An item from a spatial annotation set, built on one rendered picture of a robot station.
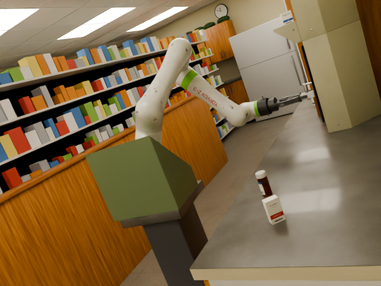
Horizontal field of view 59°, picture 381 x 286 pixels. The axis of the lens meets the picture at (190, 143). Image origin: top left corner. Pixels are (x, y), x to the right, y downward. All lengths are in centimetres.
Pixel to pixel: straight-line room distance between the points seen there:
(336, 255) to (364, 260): 6
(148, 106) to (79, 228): 160
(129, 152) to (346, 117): 105
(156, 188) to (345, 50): 109
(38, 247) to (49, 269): 18
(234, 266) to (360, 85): 118
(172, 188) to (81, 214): 155
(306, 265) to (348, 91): 108
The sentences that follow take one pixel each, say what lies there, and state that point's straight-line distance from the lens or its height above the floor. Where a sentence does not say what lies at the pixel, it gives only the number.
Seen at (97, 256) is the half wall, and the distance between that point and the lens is 301.
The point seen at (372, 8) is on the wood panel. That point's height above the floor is 143.
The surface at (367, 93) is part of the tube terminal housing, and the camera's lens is 188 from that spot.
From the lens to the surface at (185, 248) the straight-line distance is 164.
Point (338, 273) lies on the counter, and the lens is 90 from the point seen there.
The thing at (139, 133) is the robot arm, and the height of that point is 128.
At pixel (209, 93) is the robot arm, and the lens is 182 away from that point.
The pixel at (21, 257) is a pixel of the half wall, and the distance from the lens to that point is 261.
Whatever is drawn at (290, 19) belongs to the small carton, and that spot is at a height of 153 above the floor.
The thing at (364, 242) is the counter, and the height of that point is 94.
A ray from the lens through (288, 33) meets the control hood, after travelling 177.
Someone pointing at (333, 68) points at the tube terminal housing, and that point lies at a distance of 176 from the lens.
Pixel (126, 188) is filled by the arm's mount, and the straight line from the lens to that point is 155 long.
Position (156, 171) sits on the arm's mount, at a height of 113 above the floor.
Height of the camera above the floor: 147
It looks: 11 degrees down
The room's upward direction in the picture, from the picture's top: 21 degrees counter-clockwise
